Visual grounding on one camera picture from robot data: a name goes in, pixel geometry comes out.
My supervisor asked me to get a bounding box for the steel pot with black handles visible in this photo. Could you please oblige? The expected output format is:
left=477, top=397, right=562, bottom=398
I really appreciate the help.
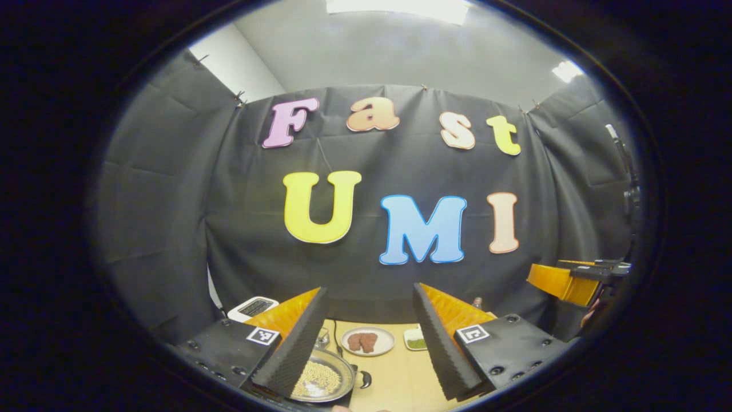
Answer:
left=289, top=347, right=372, bottom=403

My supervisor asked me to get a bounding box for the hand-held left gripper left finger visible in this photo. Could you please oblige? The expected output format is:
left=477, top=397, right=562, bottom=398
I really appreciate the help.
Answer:
left=172, top=286, right=331, bottom=400

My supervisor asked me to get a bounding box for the metal stand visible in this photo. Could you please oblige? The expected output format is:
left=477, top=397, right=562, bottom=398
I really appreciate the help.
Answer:
left=605, top=123, right=641, bottom=218

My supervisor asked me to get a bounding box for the small ceiling light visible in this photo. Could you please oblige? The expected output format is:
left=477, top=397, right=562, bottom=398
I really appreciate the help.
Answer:
left=552, top=60, right=584, bottom=84

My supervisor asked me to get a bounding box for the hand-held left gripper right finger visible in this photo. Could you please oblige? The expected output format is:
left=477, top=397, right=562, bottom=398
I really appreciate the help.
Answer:
left=412, top=282, right=572, bottom=401

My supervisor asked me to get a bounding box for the black induction cooktop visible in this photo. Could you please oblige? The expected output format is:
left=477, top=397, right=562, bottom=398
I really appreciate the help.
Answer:
left=252, top=366, right=360, bottom=411

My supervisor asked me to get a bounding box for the large ceiling light panel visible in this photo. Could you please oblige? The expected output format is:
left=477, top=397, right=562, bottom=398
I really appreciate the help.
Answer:
left=326, top=0, right=473, bottom=25

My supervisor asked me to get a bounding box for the white toaster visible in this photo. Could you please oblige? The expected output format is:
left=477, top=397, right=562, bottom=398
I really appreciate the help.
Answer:
left=227, top=296, right=280, bottom=323

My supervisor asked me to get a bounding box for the white oval plate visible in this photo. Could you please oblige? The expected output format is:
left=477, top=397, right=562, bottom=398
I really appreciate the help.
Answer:
left=341, top=326, right=396, bottom=357

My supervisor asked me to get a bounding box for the pile of soybeans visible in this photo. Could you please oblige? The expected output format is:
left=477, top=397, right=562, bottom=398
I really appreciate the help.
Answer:
left=292, top=360, right=342, bottom=399

